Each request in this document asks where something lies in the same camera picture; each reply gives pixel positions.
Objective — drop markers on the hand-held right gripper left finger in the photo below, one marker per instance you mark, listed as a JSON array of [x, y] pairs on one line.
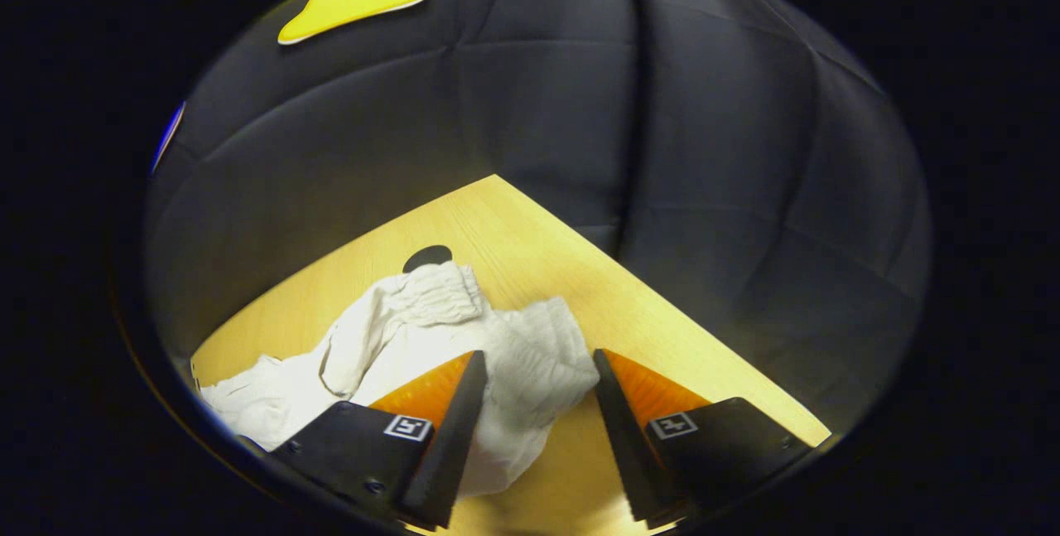
[[451, 437]]

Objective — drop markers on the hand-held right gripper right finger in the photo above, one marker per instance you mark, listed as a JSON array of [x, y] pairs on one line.
[[625, 445]]

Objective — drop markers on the white jeans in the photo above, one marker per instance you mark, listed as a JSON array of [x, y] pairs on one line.
[[397, 329]]

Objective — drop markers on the black backdrop cloth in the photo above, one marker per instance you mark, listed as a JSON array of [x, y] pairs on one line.
[[580, 105]]

